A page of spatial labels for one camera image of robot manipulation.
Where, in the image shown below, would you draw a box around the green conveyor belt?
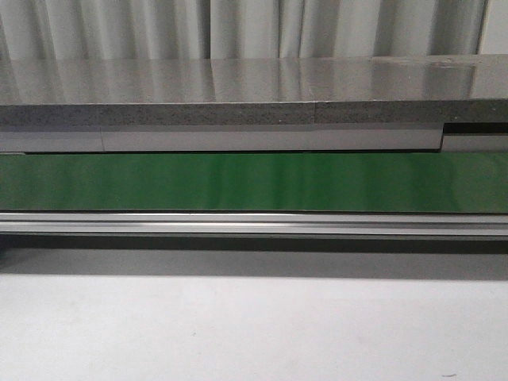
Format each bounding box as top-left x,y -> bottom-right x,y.
1,152 -> 507,214

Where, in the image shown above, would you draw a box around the grey stone slab bench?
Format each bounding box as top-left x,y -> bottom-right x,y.
1,55 -> 507,126

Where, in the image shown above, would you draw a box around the white pleated curtain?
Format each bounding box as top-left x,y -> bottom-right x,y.
1,1 -> 507,60

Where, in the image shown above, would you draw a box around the grey conveyor back rail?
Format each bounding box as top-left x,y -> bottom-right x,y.
1,122 -> 507,153

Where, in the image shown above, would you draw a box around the aluminium conveyor front rail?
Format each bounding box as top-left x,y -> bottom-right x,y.
1,212 -> 507,238

